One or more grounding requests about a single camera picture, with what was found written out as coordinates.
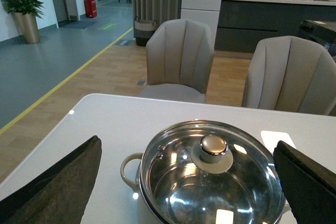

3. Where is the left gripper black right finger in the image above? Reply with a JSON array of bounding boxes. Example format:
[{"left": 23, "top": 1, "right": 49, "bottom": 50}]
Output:
[{"left": 274, "top": 141, "right": 335, "bottom": 223}]

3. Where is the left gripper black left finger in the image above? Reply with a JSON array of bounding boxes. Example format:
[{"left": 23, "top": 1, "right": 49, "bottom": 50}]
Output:
[{"left": 1, "top": 136, "right": 102, "bottom": 223}]

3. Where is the glass pot lid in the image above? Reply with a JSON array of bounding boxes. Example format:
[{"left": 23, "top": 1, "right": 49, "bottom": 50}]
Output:
[{"left": 139, "top": 120, "right": 286, "bottom": 224}]

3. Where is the white electric cooking pot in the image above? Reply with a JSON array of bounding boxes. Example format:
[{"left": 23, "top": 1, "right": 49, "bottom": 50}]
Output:
[{"left": 120, "top": 120, "right": 292, "bottom": 224}]

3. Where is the right beige chair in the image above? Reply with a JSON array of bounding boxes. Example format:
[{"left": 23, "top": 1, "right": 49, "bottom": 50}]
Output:
[{"left": 241, "top": 36, "right": 335, "bottom": 116}]

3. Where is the beige chair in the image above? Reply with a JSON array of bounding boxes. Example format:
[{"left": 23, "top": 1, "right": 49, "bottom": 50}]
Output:
[
  {"left": 138, "top": 19, "right": 214, "bottom": 103},
  {"left": 241, "top": 36, "right": 335, "bottom": 116}
]

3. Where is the dark kitchen counter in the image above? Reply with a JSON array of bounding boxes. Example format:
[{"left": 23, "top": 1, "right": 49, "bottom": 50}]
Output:
[{"left": 215, "top": 0, "right": 335, "bottom": 53}]

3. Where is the woven laundry basket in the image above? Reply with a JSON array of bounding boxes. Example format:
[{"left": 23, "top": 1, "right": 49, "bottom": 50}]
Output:
[{"left": 134, "top": 16, "right": 158, "bottom": 47}]

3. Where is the left beige chair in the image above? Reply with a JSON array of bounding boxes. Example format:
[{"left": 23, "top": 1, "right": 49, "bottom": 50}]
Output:
[{"left": 138, "top": 19, "right": 214, "bottom": 103}]

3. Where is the potted green plant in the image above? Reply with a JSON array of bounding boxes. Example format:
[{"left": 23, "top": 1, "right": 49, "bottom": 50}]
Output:
[{"left": 1, "top": 0, "right": 44, "bottom": 44}]

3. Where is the red bin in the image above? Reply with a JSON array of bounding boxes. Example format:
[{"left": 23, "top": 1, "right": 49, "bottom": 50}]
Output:
[{"left": 84, "top": 0, "right": 97, "bottom": 18}]

